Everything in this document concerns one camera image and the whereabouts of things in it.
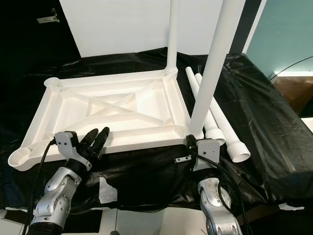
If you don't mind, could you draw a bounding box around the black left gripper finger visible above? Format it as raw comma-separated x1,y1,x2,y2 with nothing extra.
81,129,99,153
93,126,111,157

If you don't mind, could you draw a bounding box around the black plastic cover sheet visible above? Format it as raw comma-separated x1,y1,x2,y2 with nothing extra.
0,47,313,219

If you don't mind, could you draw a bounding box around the brown wooden furniture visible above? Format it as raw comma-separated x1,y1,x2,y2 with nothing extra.
274,77,313,116

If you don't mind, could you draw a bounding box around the dark vertical pillar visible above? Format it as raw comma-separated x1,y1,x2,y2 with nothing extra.
229,0,264,54

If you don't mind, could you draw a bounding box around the teal glass panel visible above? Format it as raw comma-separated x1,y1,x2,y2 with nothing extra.
246,0,313,77

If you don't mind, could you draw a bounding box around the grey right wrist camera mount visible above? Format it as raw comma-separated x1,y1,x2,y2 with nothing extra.
193,140,221,172

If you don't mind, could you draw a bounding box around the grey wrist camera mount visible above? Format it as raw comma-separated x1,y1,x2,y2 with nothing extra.
193,140,221,172
55,131,94,172

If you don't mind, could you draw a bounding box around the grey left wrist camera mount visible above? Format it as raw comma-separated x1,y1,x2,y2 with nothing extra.
55,131,94,172

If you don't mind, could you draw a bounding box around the thin black curved cable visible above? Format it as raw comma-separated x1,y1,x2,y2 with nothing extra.
269,55,313,81

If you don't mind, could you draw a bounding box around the silver door handle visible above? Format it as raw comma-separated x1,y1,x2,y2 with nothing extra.
37,8,62,24

